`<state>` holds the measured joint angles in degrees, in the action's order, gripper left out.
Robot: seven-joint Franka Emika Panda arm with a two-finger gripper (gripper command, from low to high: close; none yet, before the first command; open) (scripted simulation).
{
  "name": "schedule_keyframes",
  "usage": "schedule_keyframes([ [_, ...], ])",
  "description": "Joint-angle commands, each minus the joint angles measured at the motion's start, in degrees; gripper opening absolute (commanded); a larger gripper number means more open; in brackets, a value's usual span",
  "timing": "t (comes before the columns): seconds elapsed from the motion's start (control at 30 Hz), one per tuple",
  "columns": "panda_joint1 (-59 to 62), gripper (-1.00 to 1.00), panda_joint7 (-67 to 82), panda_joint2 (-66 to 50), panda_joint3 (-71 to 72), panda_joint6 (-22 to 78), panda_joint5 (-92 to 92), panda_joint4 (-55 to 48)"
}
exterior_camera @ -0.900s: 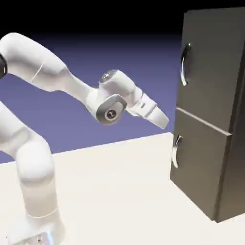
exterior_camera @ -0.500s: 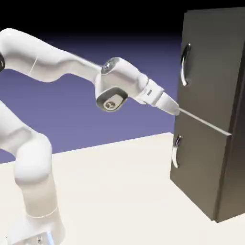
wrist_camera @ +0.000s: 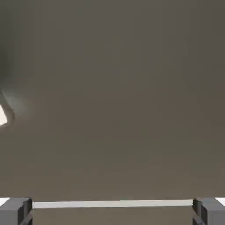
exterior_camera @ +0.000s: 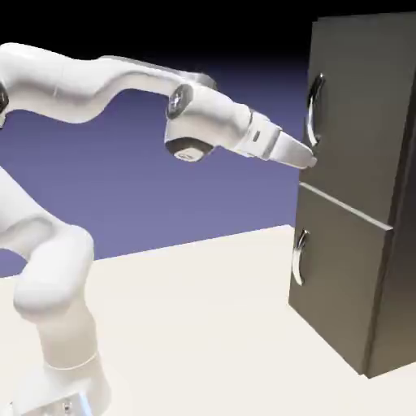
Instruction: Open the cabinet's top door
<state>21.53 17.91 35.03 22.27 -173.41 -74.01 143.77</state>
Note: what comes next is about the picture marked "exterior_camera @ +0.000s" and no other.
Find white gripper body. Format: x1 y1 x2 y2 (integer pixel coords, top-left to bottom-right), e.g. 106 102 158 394
271 131 319 170

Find tall dark grey cabinet door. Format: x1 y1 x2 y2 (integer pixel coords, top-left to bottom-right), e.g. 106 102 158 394
298 16 416 228

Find dark grey cabinet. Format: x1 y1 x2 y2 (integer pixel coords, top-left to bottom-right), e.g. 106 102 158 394
288 11 416 379

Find short dark grey cabinet door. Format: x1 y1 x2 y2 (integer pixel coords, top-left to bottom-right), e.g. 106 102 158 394
288 181 395 378

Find long curved silver handle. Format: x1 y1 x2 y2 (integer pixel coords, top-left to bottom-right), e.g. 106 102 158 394
305 73 327 154

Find short curved silver handle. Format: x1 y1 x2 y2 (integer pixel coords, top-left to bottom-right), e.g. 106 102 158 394
291 228 311 287

